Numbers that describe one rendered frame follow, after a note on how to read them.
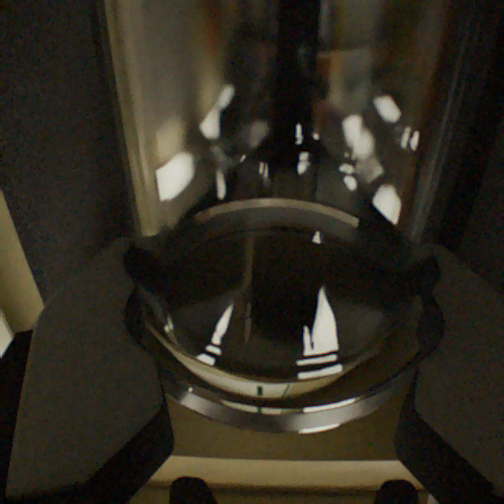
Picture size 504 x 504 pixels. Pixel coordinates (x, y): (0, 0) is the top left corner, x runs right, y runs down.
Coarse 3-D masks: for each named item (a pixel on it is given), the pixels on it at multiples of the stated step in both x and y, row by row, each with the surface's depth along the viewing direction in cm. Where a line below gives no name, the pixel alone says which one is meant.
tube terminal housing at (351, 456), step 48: (0, 192) 14; (0, 240) 16; (0, 288) 17; (0, 336) 15; (192, 432) 21; (240, 432) 21; (336, 432) 21; (384, 432) 21; (240, 480) 21; (288, 480) 21; (336, 480) 21; (384, 480) 21
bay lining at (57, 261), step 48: (0, 0) 12; (48, 0) 15; (0, 48) 13; (48, 48) 16; (0, 96) 13; (48, 96) 16; (96, 96) 21; (0, 144) 13; (48, 144) 17; (96, 144) 22; (480, 144) 24; (48, 192) 17; (96, 192) 22; (480, 192) 25; (48, 240) 17; (96, 240) 22; (480, 240) 25; (48, 288) 17
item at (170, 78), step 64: (128, 0) 6; (192, 0) 5; (256, 0) 5; (320, 0) 5; (384, 0) 5; (448, 0) 5; (128, 64) 6; (192, 64) 6; (256, 64) 5; (320, 64) 5; (384, 64) 5; (448, 64) 6; (128, 128) 7; (192, 128) 6; (256, 128) 6; (320, 128) 6; (384, 128) 6; (448, 128) 7; (128, 192) 9; (192, 192) 7; (256, 192) 7; (320, 192) 6; (384, 192) 7; (448, 192) 8; (192, 256) 8; (256, 256) 7; (320, 256) 7; (384, 256) 8; (192, 320) 9; (256, 320) 8; (320, 320) 8; (384, 320) 9; (192, 384) 9; (256, 384) 9; (320, 384) 9; (384, 384) 10
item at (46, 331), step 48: (96, 288) 9; (48, 336) 8; (96, 336) 8; (48, 384) 7; (96, 384) 7; (144, 384) 7; (48, 432) 6; (96, 432) 6; (144, 432) 6; (48, 480) 5; (96, 480) 5; (144, 480) 7
